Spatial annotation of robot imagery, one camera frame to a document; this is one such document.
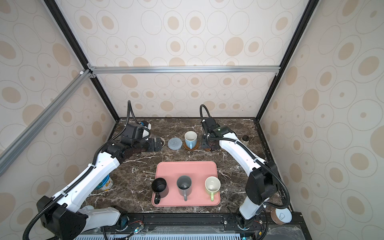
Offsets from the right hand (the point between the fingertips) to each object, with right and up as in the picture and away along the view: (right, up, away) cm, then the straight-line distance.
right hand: (207, 143), depth 85 cm
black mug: (-27, -23, -2) cm, 36 cm away
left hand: (-25, +2, -9) cm, 27 cm away
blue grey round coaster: (-21, -1, +19) cm, 28 cm away
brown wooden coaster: (-7, -4, +15) cm, 17 cm away
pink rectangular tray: (-4, -18, +7) cm, 19 cm away
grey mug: (-13, -23, -2) cm, 26 cm away
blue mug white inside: (-10, +3, +13) cm, 17 cm away
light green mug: (+3, -23, -2) cm, 23 cm away
